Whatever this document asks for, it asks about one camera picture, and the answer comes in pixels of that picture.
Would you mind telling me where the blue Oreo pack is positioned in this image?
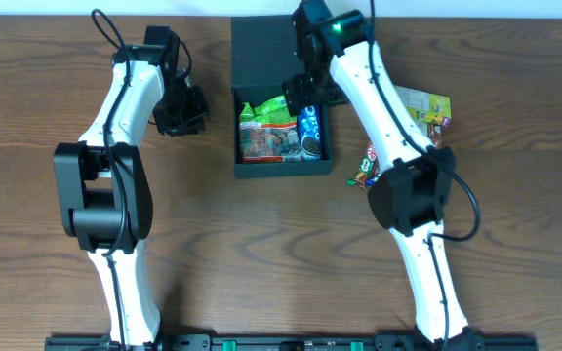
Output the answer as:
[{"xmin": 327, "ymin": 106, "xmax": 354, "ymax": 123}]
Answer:
[{"xmin": 297, "ymin": 105, "xmax": 322, "ymax": 161}]

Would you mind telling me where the green snack bag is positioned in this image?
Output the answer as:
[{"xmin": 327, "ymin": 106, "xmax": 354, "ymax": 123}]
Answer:
[{"xmin": 239, "ymin": 96, "xmax": 301, "ymax": 164}]

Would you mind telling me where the yellow green snack box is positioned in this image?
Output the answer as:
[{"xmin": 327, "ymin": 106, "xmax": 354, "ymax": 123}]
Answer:
[{"xmin": 395, "ymin": 86, "xmax": 452, "ymax": 127}]

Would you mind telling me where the brown chocolate box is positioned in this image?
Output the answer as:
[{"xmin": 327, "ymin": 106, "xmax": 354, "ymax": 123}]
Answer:
[{"xmin": 425, "ymin": 123, "xmax": 442, "ymax": 148}]

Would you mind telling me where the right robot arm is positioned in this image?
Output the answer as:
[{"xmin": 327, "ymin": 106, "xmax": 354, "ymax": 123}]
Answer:
[{"xmin": 282, "ymin": 0, "xmax": 470, "ymax": 350}]

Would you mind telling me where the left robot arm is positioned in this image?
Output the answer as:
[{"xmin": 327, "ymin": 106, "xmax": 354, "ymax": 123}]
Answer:
[{"xmin": 45, "ymin": 25, "xmax": 209, "ymax": 350}]

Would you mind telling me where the red KitKat bar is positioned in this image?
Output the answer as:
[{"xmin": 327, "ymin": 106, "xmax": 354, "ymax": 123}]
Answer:
[{"xmin": 347, "ymin": 142, "xmax": 378, "ymax": 189}]

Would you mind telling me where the blue Dairy Milk bar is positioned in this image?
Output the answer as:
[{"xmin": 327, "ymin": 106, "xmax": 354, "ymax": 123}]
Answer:
[{"xmin": 365, "ymin": 173, "xmax": 381, "ymax": 187}]

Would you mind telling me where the left black cable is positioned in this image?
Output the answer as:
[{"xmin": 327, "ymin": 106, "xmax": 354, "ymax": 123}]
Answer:
[{"xmin": 90, "ymin": 8, "xmax": 194, "ymax": 350}]

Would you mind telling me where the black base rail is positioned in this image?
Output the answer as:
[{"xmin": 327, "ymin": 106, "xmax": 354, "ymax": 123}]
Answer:
[{"xmin": 44, "ymin": 332, "xmax": 540, "ymax": 351}]

